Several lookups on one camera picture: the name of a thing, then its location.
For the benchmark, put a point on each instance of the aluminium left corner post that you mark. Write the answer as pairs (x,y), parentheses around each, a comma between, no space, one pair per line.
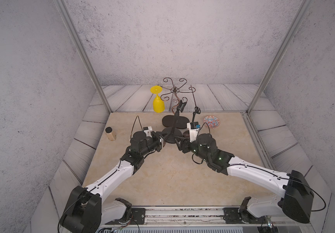
(61,6)

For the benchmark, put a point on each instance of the yellow plastic goblet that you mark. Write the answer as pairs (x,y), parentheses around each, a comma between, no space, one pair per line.
(158,103)

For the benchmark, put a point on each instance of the aluminium right corner post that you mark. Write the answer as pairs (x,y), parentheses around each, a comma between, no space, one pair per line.
(291,32)

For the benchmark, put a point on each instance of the black round stand base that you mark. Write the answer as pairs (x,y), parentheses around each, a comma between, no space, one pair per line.
(186,134)

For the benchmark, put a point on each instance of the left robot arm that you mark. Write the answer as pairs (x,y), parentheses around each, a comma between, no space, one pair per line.
(86,209)

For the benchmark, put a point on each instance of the red blue patterned bowl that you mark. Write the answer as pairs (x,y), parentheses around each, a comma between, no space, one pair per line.
(212,121)

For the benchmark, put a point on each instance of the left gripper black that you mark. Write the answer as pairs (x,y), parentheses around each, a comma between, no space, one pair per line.
(158,140)

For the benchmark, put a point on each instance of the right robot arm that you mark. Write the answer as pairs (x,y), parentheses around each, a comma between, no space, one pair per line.
(296,195)

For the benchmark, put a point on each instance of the spare black microphone pole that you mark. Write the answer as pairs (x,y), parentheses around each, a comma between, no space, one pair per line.
(179,109)

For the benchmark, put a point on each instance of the aluminium corner post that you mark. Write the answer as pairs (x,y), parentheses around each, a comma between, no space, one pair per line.
(61,6)
(291,32)

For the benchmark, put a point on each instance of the dark oval stand base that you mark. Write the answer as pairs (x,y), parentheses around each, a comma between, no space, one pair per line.
(167,121)

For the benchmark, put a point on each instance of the aluminium front rail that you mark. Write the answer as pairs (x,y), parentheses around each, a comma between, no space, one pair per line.
(199,219)

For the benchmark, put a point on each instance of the spice jar black lid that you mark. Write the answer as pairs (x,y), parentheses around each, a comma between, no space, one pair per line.
(110,133)

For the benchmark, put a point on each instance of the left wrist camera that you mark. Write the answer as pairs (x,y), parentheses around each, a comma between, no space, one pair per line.
(148,130)

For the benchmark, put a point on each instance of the scrolled wire holder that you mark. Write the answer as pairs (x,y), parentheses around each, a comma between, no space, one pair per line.
(172,93)

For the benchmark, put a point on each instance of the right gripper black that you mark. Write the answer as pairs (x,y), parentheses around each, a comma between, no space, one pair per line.
(184,141)

